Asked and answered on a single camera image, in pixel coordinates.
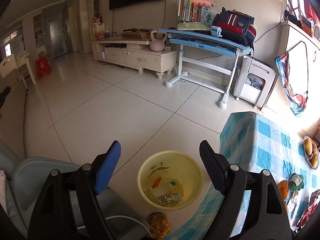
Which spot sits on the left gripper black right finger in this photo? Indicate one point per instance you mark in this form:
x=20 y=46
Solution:
x=216 y=166

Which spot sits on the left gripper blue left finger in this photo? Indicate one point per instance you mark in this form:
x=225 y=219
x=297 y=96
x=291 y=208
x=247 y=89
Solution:
x=104 y=166

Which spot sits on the small blue milk carton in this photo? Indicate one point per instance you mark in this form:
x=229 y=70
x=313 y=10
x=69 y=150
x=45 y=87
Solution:
x=169 y=199

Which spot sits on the blue checkered tablecloth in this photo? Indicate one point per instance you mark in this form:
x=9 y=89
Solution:
x=255 y=143

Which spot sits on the yellow plastic basin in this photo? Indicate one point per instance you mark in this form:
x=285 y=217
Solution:
x=167 y=166

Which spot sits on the orange peel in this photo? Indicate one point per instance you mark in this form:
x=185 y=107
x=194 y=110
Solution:
x=283 y=187

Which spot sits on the light blue armchair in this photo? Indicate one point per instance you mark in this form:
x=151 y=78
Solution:
x=50 y=199

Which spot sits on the yellow knitted slipper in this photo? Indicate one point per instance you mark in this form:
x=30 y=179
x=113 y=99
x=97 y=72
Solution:
x=159 y=225

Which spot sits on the woven fruit plate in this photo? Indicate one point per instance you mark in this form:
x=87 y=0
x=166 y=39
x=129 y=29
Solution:
x=315 y=150

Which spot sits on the yellow mango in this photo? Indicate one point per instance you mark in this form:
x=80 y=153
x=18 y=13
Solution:
x=308 y=146

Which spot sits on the white air purifier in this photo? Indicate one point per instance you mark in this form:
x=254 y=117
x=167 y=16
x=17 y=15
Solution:
x=254 y=81

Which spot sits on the colourful hanging bag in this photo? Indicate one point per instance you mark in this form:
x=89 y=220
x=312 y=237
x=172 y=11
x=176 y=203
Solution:
x=293 y=70

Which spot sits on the white tv cabinet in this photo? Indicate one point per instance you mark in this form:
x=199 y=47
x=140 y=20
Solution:
x=134 y=53

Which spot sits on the red plastic stool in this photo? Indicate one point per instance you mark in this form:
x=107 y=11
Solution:
x=42 y=67

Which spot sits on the blue children study desk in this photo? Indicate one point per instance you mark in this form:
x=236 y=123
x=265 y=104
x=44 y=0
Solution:
x=216 y=46

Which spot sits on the pink kettlebell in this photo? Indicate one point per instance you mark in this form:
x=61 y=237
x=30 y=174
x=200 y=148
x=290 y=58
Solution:
x=158 y=44

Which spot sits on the navy red school backpack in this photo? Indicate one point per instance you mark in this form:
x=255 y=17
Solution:
x=236 y=26

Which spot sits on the row of books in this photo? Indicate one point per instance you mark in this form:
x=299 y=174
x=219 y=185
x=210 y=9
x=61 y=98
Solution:
x=187 y=11

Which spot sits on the pink plush toy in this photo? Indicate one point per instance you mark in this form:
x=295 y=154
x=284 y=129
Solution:
x=203 y=3

